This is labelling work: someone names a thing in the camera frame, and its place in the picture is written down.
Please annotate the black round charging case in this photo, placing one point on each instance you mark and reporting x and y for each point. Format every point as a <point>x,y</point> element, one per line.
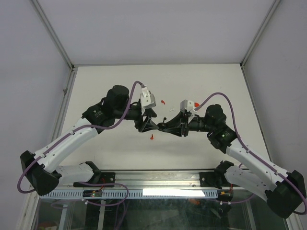
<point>161,126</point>

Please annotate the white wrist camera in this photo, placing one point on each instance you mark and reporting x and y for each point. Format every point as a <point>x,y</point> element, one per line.
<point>147,99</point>
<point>187,106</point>

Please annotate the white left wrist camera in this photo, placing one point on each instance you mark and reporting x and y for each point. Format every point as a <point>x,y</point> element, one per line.
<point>147,99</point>

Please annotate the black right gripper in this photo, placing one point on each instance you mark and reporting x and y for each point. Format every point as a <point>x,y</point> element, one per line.
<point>179,120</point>

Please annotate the aluminium corner frame post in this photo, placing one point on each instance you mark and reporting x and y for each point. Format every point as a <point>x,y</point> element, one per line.
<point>269,15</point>

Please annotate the white slotted cable duct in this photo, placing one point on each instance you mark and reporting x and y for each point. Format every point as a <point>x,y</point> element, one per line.
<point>146,193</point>

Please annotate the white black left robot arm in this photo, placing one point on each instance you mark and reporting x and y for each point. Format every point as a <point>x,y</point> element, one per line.
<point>43,168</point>

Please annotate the left aluminium frame post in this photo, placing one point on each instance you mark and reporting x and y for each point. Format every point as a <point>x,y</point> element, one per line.
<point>51,32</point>

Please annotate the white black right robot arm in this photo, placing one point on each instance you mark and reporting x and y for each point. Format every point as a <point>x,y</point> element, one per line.
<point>283,191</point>

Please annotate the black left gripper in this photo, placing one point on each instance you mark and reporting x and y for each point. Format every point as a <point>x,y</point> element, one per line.
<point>148,124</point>

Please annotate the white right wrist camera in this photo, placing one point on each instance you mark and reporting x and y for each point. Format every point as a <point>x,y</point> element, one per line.
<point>187,106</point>

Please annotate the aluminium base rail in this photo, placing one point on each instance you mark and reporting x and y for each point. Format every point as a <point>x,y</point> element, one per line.
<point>185,179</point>

